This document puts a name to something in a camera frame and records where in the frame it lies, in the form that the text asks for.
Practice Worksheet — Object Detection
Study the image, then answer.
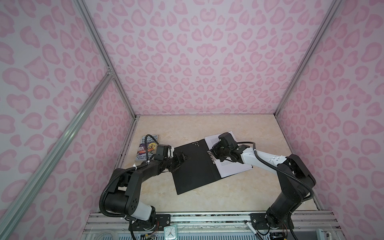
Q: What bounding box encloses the small white desk clock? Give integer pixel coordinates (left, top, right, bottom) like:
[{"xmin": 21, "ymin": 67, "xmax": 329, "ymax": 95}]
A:
[{"xmin": 164, "ymin": 225, "xmax": 178, "ymax": 240}]

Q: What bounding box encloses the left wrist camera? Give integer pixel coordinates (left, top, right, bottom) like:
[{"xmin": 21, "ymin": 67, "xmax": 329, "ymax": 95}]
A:
[{"xmin": 153, "ymin": 145, "xmax": 174, "ymax": 161}]

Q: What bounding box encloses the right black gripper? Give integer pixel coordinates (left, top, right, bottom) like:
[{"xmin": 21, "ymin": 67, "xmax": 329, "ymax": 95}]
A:
[{"xmin": 207, "ymin": 141, "xmax": 231, "ymax": 162}]

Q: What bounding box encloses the colourful paperback book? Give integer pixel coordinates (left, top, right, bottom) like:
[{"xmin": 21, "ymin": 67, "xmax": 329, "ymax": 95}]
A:
[{"xmin": 135, "ymin": 135, "xmax": 159, "ymax": 162}]

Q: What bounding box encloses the black file folder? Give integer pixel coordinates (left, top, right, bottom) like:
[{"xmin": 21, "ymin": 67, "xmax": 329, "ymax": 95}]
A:
[{"xmin": 173, "ymin": 139, "xmax": 222, "ymax": 195}]

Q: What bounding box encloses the aluminium diagonal frame bar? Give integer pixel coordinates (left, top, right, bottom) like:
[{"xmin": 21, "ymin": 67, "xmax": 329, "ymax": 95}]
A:
[{"xmin": 1, "ymin": 73, "xmax": 114, "ymax": 240}]

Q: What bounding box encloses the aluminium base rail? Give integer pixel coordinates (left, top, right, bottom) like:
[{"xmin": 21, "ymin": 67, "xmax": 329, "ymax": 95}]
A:
[{"xmin": 81, "ymin": 211, "xmax": 345, "ymax": 240}]

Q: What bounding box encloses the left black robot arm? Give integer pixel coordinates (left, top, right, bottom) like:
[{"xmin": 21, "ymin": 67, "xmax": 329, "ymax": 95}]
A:
[{"xmin": 99, "ymin": 135, "xmax": 188, "ymax": 231}]

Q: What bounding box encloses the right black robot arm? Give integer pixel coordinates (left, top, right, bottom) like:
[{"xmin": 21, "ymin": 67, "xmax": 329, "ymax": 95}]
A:
[{"xmin": 209, "ymin": 141, "xmax": 316, "ymax": 229}]

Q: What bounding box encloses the white printed sheet back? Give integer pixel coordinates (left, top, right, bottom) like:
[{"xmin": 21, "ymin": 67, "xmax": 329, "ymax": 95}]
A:
[{"xmin": 205, "ymin": 134, "xmax": 253, "ymax": 178}]

